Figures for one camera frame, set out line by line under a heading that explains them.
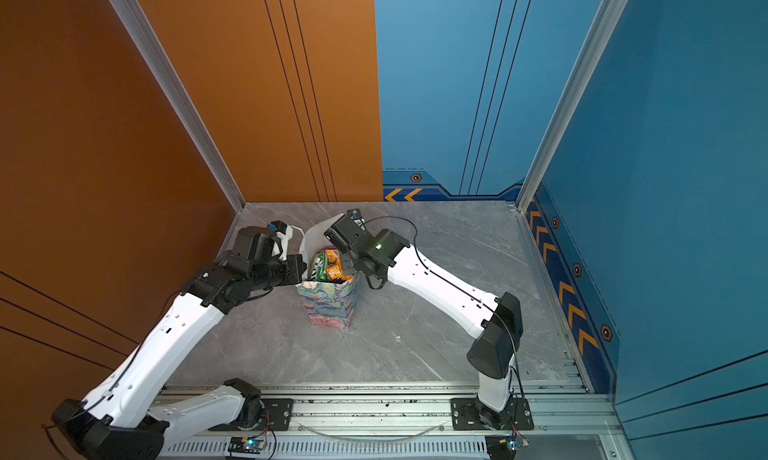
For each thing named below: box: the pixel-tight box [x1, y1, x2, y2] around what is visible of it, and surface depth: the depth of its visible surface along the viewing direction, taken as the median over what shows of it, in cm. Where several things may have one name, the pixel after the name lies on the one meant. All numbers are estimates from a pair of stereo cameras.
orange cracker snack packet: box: [325, 249, 344, 275], surface depth 77 cm
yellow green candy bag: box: [311, 251, 328, 282], surface depth 76 cm
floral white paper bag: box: [296, 214, 360, 329], surface depth 74 cm
